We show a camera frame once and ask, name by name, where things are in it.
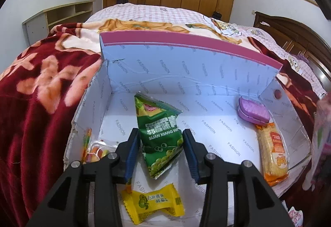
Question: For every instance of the cartoon print quilt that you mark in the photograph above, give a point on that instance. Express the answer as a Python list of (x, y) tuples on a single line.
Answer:
[(144, 26)]

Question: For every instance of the pink cardboard box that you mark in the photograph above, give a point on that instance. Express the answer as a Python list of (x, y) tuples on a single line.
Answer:
[(194, 79)]

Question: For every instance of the yellow rice cracker packet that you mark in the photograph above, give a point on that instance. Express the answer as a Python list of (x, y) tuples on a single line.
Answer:
[(272, 149)]

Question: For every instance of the yellow candy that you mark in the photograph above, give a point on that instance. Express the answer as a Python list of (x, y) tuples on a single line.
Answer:
[(152, 202)]

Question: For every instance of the colourful gummy candy packet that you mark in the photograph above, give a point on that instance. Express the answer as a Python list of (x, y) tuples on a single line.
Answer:
[(95, 150)]

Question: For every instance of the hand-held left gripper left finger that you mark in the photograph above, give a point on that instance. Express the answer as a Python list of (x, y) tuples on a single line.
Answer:
[(130, 157)]

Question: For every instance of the red floral blanket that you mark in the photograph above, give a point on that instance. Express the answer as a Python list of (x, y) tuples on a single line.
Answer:
[(36, 103)]

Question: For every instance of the green pea snack packet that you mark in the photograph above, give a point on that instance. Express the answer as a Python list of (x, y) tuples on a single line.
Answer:
[(157, 128)]

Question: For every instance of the pink checked bed sheet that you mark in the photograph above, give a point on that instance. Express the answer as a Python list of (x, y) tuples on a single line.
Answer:
[(160, 11)]

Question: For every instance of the beige low shelf unit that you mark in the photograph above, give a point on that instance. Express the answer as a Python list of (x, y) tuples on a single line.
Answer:
[(57, 16)]

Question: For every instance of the wooden headboard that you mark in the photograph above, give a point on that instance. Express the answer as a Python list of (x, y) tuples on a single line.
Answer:
[(292, 35)]

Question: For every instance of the small black bag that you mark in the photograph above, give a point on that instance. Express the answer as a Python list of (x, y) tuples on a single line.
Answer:
[(216, 15)]

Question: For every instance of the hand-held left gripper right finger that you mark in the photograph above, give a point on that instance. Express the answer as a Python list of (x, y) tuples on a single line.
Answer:
[(192, 157)]

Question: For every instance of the purple plastic case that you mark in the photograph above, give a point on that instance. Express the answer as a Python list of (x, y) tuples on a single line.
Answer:
[(253, 110)]

